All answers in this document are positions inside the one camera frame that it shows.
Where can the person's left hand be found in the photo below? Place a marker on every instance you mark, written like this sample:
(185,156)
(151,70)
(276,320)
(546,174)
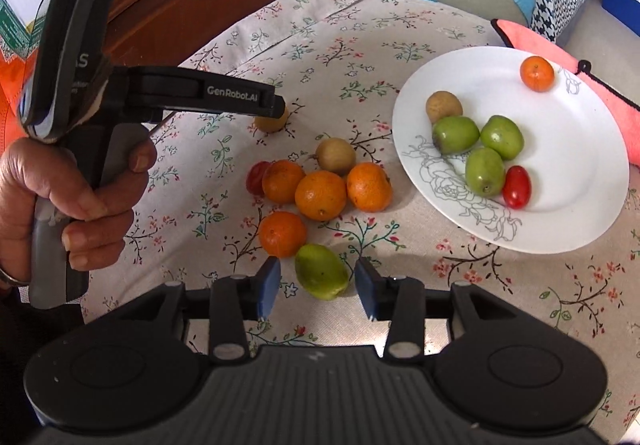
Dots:
(30,185)

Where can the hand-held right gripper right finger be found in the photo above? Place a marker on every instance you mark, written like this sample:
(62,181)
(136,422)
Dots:
(365,287)

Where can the pink cloth with black trim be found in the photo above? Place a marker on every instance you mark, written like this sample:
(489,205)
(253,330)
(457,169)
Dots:
(530,40)

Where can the brown longan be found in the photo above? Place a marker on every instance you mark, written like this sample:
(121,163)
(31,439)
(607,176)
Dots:
(444,107)
(337,156)
(272,126)

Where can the white plate with flower drawing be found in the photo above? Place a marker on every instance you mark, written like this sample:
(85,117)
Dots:
(565,140)

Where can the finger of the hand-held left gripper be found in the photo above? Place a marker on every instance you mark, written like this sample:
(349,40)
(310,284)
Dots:
(240,97)

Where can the floral tablecloth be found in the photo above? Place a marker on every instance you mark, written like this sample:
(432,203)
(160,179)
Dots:
(200,185)

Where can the red cherry tomato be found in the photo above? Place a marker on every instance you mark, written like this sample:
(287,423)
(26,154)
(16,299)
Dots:
(255,177)
(516,186)

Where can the small orange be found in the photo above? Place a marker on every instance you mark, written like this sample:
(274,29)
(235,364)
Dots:
(283,181)
(282,234)
(320,195)
(368,186)
(537,73)

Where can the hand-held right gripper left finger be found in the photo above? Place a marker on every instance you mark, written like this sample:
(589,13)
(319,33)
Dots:
(270,287)

